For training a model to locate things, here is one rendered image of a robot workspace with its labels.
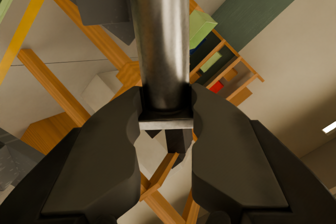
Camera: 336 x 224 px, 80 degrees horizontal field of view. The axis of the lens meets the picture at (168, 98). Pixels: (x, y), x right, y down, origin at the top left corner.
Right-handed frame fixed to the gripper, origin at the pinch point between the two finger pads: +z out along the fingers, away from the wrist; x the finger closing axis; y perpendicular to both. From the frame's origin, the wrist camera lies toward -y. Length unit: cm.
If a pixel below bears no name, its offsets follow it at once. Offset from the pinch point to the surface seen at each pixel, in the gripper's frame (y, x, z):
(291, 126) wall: 376, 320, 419
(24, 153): 7.0, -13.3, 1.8
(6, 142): 5.8, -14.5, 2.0
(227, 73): 229, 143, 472
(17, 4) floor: 7, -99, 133
